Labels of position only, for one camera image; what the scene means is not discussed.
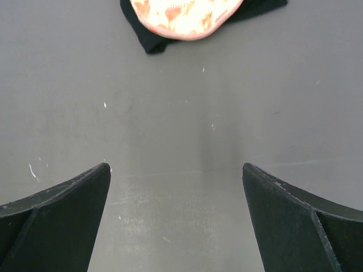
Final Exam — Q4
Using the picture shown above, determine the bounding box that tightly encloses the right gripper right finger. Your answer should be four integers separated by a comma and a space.
242, 163, 362, 271

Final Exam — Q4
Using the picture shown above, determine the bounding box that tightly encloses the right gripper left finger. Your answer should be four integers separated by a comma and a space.
1, 163, 111, 271

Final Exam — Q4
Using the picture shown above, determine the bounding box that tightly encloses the black cloth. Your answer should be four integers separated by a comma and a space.
120, 0, 288, 55

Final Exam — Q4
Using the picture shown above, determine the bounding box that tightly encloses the floral pink cloth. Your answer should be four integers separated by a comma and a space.
130, 0, 243, 41

